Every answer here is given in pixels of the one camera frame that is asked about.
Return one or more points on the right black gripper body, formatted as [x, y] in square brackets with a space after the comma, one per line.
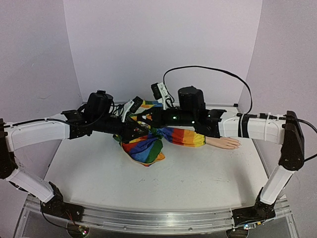
[154, 119]

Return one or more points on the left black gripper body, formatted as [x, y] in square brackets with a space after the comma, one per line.
[103, 127]

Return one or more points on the small nail polish bottle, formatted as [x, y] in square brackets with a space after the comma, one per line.
[145, 126]

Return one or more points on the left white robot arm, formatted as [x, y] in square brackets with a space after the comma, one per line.
[98, 114]

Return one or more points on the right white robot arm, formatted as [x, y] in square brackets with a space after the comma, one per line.
[222, 123]

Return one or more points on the rainbow striped cloth garment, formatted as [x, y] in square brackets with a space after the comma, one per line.
[146, 150]

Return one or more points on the mannequin hand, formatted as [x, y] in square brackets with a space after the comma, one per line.
[223, 143]

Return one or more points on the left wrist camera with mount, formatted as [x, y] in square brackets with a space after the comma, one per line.
[131, 107]

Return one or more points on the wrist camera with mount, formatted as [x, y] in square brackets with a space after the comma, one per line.
[162, 95]
[131, 107]

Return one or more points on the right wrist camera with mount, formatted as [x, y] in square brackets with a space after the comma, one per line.
[162, 95]

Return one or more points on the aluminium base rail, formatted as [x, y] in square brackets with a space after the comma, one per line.
[145, 222]

